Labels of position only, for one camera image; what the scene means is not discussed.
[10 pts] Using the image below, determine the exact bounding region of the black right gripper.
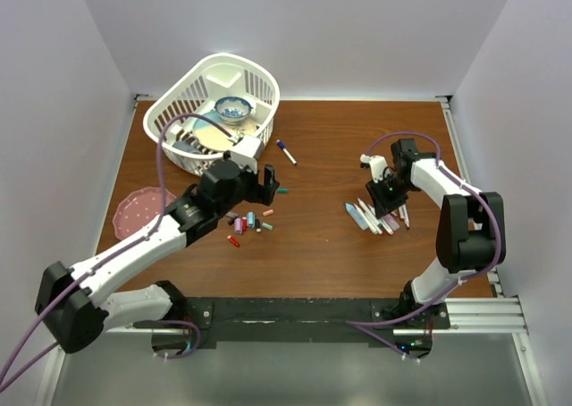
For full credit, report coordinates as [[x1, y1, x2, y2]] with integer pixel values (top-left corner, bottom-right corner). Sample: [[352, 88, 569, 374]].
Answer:
[[366, 173, 416, 220]]

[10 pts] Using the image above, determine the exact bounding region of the red cap white marker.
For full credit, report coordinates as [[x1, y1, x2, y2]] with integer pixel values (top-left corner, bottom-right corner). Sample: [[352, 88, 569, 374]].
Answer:
[[399, 205, 410, 229]]

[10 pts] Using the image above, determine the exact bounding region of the purple highlighter marker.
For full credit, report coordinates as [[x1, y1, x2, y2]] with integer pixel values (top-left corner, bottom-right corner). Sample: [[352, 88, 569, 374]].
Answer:
[[383, 214, 400, 231]]

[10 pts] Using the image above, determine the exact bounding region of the light blue marker cap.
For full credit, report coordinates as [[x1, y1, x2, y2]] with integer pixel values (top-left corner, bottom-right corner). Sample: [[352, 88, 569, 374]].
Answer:
[[247, 212, 256, 228]]

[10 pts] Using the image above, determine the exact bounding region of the light blue capped marker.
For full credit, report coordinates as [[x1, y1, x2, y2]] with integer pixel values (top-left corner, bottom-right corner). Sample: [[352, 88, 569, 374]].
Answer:
[[344, 202, 369, 231]]

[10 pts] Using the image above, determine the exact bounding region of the purple highlighter cap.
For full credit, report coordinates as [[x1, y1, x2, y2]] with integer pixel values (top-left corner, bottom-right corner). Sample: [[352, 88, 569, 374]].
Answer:
[[233, 218, 243, 234]]

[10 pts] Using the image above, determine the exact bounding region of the teal capped white marker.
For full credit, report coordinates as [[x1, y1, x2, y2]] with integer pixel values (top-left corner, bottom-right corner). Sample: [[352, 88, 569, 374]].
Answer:
[[361, 202, 384, 234]]

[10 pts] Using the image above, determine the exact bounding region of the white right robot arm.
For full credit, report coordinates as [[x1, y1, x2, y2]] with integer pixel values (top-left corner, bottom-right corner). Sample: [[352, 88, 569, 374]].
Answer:
[[360, 132, 506, 328]]

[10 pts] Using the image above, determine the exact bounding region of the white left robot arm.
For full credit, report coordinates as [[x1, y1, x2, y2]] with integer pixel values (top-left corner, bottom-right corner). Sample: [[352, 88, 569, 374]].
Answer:
[[35, 159, 280, 353]]

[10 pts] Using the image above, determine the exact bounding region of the cream and blue plate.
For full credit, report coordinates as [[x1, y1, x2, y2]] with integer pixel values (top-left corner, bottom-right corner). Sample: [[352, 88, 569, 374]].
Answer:
[[192, 110, 257, 152]]

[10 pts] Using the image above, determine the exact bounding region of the blue patterned bowl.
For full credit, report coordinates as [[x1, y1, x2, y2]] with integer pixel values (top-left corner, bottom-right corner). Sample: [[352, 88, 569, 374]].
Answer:
[[214, 97, 253, 124]]

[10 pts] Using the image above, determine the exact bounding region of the white plastic basket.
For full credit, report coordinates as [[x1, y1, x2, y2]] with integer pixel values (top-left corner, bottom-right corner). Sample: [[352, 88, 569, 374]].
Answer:
[[142, 53, 280, 176]]

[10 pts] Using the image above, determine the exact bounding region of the pink dotted plate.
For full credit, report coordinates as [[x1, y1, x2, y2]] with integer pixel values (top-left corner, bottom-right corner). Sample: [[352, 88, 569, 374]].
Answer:
[[113, 187, 164, 241]]

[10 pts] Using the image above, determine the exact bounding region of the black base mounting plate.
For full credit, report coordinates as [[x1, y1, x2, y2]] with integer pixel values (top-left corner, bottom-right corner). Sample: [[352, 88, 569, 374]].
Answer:
[[133, 296, 449, 351]]

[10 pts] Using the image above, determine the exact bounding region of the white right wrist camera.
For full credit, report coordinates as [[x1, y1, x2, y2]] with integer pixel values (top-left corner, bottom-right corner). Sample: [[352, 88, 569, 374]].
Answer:
[[359, 154, 388, 182]]

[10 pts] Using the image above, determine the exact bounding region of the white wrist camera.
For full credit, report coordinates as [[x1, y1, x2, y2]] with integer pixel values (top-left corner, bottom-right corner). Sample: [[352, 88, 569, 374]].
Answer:
[[359, 154, 388, 182], [223, 135, 265, 173]]

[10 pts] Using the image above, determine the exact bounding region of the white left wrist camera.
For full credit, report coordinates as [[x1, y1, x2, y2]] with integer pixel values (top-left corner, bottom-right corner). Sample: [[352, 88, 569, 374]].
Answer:
[[223, 135, 265, 173]]

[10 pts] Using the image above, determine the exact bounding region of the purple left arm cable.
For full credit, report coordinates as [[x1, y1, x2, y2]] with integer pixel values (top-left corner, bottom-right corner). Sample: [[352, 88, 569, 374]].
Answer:
[[0, 113, 242, 393]]

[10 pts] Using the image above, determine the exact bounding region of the aluminium frame rail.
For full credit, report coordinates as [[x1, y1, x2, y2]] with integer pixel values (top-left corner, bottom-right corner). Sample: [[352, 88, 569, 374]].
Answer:
[[437, 95, 549, 406]]

